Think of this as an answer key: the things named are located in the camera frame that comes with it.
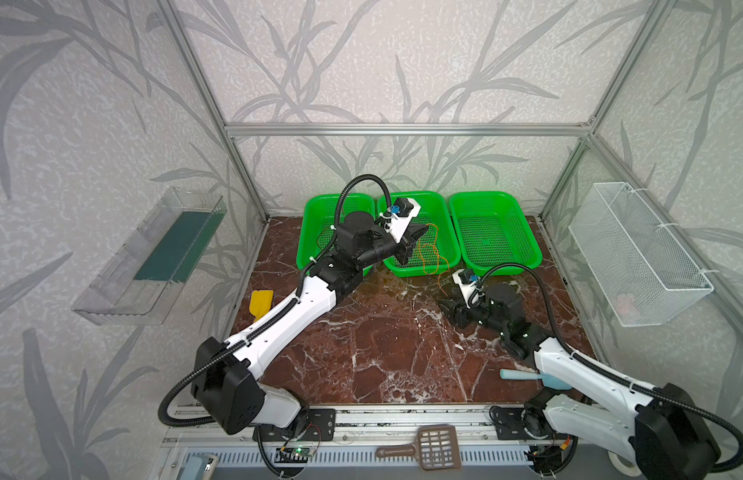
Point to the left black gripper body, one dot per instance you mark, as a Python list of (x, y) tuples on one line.
[(401, 241)]

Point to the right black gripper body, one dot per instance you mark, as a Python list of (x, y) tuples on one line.
[(456, 306)]

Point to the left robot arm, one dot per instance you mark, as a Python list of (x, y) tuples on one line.
[(225, 388)]

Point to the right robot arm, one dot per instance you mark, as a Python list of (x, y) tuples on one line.
[(657, 429)]

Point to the middle green plastic basket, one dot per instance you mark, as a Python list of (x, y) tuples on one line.
[(438, 251)]

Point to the green plastic basket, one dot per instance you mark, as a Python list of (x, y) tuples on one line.
[(492, 230), (438, 251), (318, 216)]

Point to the light blue plastic scoop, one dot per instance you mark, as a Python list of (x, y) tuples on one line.
[(549, 381)]

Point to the left green plastic basket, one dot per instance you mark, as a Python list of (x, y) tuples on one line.
[(318, 216)]

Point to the right green plastic basket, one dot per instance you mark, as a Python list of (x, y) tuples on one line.
[(492, 230)]

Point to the yellow plastic spatula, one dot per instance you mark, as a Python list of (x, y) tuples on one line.
[(260, 303)]

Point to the brown slotted spatula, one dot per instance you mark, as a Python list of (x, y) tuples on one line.
[(435, 448)]

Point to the white tape roll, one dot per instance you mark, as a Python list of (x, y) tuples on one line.
[(623, 466)]

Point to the green circuit board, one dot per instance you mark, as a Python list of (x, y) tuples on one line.
[(295, 455)]

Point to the grey device with screen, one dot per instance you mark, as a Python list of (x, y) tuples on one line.
[(199, 467)]

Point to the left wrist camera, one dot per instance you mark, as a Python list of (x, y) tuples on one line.
[(397, 218)]

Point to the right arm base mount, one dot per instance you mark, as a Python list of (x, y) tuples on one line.
[(521, 424)]

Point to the white wire mesh basket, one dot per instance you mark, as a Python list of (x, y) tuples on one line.
[(646, 275)]

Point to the aluminium rail base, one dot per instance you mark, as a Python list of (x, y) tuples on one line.
[(388, 424)]

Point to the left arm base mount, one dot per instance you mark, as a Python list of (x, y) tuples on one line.
[(311, 425)]

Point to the clear acrylic wall shelf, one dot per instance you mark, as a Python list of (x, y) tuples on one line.
[(146, 276)]

